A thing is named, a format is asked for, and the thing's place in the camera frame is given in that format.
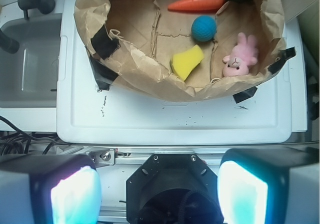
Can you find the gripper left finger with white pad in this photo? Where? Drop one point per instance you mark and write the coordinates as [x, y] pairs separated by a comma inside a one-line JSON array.
[[39, 188]]

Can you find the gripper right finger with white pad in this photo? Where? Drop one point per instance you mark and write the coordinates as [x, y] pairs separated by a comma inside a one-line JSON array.
[[269, 185]]

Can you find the white plastic tray lid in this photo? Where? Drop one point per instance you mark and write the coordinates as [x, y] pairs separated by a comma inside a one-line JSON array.
[[117, 116]]

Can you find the pink plush bunny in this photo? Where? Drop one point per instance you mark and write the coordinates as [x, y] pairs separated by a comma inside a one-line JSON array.
[[243, 56]]

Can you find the brown paper bag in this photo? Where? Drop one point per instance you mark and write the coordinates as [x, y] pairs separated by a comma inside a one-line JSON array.
[[136, 40]]

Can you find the blue ball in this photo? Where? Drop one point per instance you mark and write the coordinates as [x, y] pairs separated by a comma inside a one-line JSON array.
[[204, 28]]

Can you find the orange toy carrot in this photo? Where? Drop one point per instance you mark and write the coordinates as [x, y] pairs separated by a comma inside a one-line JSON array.
[[195, 5]]

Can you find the aluminium frame rail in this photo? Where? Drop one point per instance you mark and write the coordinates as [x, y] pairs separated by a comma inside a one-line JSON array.
[[137, 155]]

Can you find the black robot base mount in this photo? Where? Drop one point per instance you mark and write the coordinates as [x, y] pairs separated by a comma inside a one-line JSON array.
[[173, 188]]

